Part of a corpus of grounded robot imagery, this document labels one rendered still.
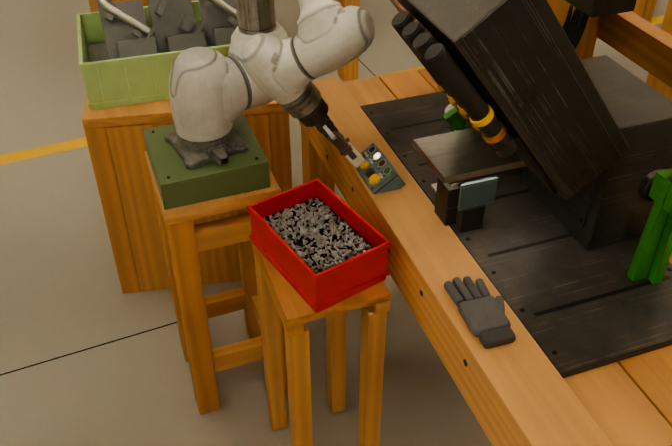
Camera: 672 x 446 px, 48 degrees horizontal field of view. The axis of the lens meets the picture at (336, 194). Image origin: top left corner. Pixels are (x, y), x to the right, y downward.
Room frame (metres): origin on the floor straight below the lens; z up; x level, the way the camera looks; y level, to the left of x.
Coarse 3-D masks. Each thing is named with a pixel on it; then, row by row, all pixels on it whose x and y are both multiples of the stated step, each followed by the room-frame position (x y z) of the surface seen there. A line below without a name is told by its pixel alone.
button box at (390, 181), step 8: (368, 152) 1.68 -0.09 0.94; (376, 152) 1.67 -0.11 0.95; (368, 160) 1.65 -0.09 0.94; (376, 160) 1.64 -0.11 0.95; (360, 168) 1.64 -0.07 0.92; (376, 168) 1.61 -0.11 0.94; (384, 168) 1.60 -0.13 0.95; (392, 168) 1.59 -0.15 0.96; (368, 176) 1.60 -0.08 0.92; (384, 176) 1.57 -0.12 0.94; (392, 176) 1.57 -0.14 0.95; (368, 184) 1.57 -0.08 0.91; (376, 184) 1.56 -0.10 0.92; (384, 184) 1.56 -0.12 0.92; (392, 184) 1.57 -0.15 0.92; (400, 184) 1.57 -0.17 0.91; (376, 192) 1.55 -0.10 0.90
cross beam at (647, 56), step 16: (608, 16) 1.85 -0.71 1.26; (624, 16) 1.81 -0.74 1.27; (608, 32) 1.84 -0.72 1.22; (624, 32) 1.78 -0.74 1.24; (640, 32) 1.73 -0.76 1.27; (656, 32) 1.71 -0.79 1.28; (624, 48) 1.77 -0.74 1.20; (640, 48) 1.72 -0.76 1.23; (656, 48) 1.67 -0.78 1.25; (640, 64) 1.71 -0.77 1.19; (656, 64) 1.66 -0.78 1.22
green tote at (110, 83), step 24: (96, 24) 2.56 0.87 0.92; (216, 48) 2.28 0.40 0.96; (96, 72) 2.17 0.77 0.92; (120, 72) 2.19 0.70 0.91; (144, 72) 2.21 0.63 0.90; (168, 72) 2.24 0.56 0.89; (96, 96) 2.17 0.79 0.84; (120, 96) 2.19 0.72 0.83; (144, 96) 2.21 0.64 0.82; (168, 96) 2.23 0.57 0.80
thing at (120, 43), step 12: (108, 0) 2.49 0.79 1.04; (132, 0) 2.51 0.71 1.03; (132, 12) 2.49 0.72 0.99; (108, 24) 2.45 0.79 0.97; (120, 24) 2.46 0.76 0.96; (144, 24) 2.48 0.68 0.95; (108, 36) 2.43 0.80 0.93; (120, 36) 2.44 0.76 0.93; (132, 36) 2.45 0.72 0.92; (144, 36) 2.46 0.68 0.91; (108, 48) 2.41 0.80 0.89; (120, 48) 2.37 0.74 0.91; (132, 48) 2.38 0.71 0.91; (144, 48) 2.39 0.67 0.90; (156, 48) 2.40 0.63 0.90
